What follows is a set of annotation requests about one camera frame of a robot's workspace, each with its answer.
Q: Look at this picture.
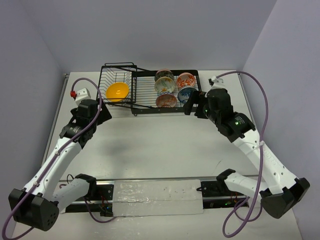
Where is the blue pattern bowl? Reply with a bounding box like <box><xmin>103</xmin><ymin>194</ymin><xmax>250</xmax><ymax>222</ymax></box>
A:
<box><xmin>177</xmin><ymin>86</ymin><xmax>197</xmax><ymax>104</ymax></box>

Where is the orange floral pattern bowl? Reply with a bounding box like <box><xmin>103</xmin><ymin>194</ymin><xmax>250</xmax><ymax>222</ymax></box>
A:
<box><xmin>176</xmin><ymin>72</ymin><xmax>197</xmax><ymax>89</ymax></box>

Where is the yellow bowl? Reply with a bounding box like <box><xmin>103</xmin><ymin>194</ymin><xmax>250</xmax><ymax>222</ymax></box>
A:
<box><xmin>105</xmin><ymin>82</ymin><xmax>130</xmax><ymax>102</ymax></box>

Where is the orange lattice pattern bowl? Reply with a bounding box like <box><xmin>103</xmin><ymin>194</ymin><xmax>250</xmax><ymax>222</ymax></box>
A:
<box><xmin>155</xmin><ymin>93</ymin><xmax>177</xmax><ymax>108</ymax></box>

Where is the white orange flower bowl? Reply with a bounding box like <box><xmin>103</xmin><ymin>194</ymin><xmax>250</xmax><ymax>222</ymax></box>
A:
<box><xmin>154</xmin><ymin>76</ymin><xmax>176</xmax><ymax>94</ymax></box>

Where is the grey leaf pattern bowl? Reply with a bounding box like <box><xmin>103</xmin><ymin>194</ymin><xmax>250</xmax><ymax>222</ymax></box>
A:
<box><xmin>154</xmin><ymin>68</ymin><xmax>174</xmax><ymax>82</ymax></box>

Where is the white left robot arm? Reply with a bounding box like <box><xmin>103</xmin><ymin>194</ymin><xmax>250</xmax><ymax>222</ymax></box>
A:
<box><xmin>8</xmin><ymin>99</ymin><xmax>112</xmax><ymax>231</ymax></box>

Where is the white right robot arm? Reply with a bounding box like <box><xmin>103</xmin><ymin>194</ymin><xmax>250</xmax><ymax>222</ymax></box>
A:
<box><xmin>183</xmin><ymin>88</ymin><xmax>310</xmax><ymax>219</ymax></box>

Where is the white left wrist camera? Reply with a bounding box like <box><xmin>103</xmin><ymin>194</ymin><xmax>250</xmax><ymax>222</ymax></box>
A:
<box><xmin>70</xmin><ymin>88</ymin><xmax>91</xmax><ymax>106</ymax></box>

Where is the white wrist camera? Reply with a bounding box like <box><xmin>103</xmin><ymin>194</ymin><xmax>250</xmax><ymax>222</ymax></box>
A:
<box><xmin>208</xmin><ymin>75</ymin><xmax>226</xmax><ymax>90</ymax></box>
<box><xmin>70</xmin><ymin>88</ymin><xmax>91</xmax><ymax>106</ymax></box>

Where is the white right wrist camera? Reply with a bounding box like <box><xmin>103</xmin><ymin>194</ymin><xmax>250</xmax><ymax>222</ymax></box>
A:
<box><xmin>208</xmin><ymin>75</ymin><xmax>226</xmax><ymax>90</ymax></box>

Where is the black wire dish rack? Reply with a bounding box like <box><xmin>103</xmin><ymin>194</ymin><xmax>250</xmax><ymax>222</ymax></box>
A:
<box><xmin>98</xmin><ymin>62</ymin><xmax>184</xmax><ymax>116</ymax></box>

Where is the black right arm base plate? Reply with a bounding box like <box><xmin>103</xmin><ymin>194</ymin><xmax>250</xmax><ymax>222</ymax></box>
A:
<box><xmin>196</xmin><ymin>179</ymin><xmax>246</xmax><ymax>209</ymax></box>

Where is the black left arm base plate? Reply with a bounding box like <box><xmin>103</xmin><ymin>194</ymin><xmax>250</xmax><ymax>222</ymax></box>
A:
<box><xmin>62</xmin><ymin>182</ymin><xmax>114</xmax><ymax>218</ymax></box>

